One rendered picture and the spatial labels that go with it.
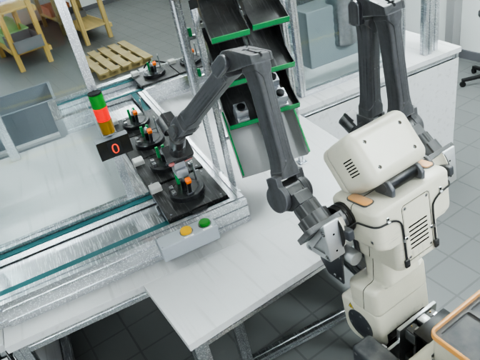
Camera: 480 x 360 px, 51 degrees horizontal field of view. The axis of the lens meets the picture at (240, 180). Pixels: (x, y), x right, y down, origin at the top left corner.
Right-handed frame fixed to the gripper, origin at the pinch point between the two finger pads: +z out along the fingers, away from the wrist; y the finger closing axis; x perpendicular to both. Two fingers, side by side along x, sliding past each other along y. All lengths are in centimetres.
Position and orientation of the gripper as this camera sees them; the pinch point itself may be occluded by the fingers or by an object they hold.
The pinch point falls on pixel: (177, 161)
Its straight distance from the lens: 185.8
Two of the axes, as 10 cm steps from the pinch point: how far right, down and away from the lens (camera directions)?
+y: -8.9, 3.7, -2.7
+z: -1.1, 4.0, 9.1
